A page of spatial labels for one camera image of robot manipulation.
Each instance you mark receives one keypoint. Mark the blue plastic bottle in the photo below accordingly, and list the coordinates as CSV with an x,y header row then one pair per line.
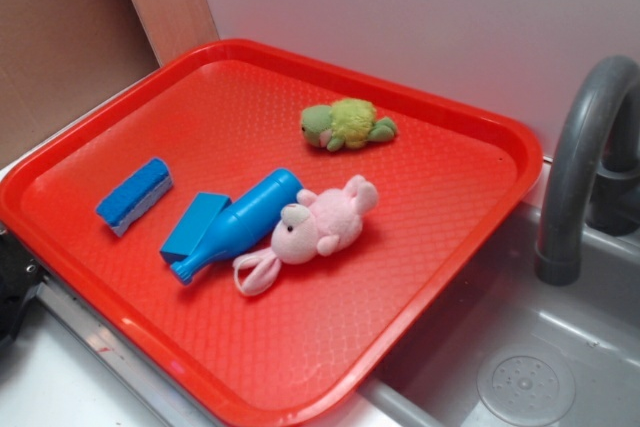
x,y
240,225

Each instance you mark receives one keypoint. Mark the pink plush bunny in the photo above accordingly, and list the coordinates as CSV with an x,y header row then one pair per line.
x,y
314,225

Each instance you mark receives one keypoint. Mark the green plush turtle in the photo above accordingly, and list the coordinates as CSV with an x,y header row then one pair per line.
x,y
347,123

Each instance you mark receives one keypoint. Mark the red plastic tray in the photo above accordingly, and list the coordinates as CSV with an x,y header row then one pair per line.
x,y
222,117

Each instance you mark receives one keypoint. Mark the blue rectangular block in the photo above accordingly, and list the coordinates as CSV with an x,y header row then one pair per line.
x,y
190,229

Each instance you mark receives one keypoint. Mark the blue and white sponge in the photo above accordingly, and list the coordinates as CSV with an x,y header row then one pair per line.
x,y
135,196

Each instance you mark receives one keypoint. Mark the grey plastic sink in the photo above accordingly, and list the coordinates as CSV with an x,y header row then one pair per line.
x,y
499,347

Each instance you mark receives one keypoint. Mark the grey toy faucet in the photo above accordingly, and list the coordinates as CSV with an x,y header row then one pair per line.
x,y
594,177

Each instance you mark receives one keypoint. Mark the black object at left edge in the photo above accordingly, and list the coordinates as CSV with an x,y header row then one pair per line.
x,y
21,275

